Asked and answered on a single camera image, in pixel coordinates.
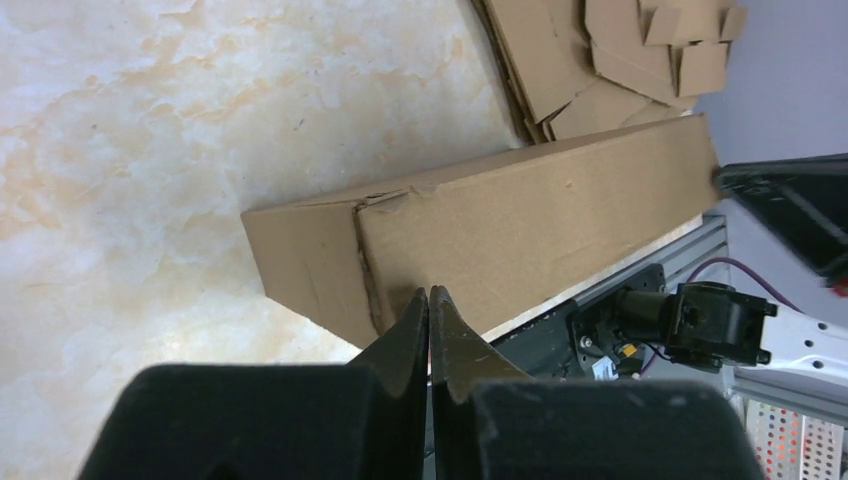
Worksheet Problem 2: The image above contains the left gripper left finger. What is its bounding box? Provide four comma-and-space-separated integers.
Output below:
80, 290, 429, 479

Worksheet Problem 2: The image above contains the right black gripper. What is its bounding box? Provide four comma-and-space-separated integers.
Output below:
714, 153, 847, 285

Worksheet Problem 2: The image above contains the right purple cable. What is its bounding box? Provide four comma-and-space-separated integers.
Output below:
685, 256, 803, 313

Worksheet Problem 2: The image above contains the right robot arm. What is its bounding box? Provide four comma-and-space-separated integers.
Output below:
612, 153, 847, 386

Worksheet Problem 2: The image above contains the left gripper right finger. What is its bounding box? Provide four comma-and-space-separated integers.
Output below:
429, 286, 763, 479

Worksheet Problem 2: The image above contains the cardboard box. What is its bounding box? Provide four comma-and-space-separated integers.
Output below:
241, 115, 719, 348

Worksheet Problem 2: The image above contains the stack of cardboard blanks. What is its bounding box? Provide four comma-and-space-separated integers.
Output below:
473, 0, 749, 144

